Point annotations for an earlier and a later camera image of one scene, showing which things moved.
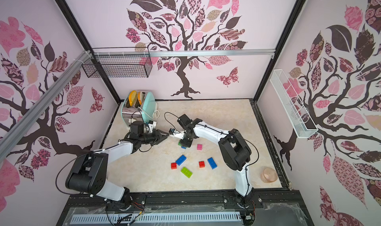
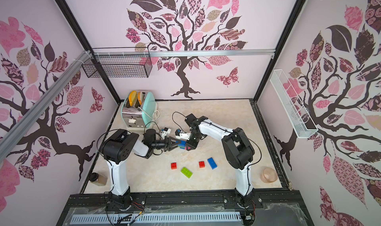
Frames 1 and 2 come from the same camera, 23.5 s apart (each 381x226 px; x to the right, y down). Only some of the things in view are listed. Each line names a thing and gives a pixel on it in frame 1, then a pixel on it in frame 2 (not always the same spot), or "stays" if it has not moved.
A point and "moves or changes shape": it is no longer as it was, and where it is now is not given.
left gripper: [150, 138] → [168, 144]
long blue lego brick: [181, 160] moves or changes shape
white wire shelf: [294, 109] stays
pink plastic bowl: [269, 175] stays
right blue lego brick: [212, 163] stays
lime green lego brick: [186, 172] stays
